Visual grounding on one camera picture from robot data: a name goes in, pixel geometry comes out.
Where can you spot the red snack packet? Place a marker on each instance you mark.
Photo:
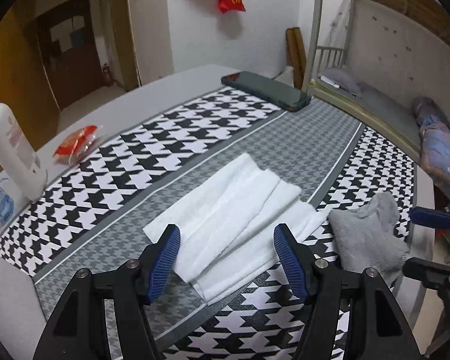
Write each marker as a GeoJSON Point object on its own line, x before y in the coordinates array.
{"type": "Point", "coordinates": [76, 145]}

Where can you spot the red fire extinguisher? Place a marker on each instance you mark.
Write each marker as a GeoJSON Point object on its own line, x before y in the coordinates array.
{"type": "Point", "coordinates": [108, 76]}

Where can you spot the black smartphone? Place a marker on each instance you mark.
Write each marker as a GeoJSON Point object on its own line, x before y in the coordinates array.
{"type": "Point", "coordinates": [277, 93]}

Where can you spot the metal bunk bed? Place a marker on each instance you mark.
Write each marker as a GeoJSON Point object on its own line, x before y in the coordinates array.
{"type": "Point", "coordinates": [399, 50]}

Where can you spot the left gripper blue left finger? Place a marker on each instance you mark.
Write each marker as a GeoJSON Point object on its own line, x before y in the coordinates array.
{"type": "Point", "coordinates": [77, 329]}

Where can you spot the grey sock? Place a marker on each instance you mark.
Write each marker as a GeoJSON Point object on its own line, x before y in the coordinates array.
{"type": "Point", "coordinates": [364, 237]}

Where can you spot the white towel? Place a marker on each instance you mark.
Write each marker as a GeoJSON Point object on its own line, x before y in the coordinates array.
{"type": "Point", "coordinates": [226, 226]}

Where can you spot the grey folded clothes on bed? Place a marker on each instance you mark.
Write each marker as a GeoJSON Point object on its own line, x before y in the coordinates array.
{"type": "Point", "coordinates": [336, 76]}

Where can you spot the houndstooth table mat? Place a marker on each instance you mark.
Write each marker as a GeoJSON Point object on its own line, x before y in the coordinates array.
{"type": "Point", "coordinates": [95, 214]}

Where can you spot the dark brown entrance door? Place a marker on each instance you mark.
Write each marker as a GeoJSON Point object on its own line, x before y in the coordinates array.
{"type": "Point", "coordinates": [69, 51]}

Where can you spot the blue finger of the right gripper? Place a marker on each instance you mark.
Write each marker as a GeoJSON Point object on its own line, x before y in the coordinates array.
{"type": "Point", "coordinates": [430, 218]}

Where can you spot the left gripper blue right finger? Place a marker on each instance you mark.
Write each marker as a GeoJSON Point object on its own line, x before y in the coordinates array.
{"type": "Point", "coordinates": [377, 327]}

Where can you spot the white pump lotion bottle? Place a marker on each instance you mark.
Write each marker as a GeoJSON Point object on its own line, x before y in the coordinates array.
{"type": "Point", "coordinates": [17, 157]}

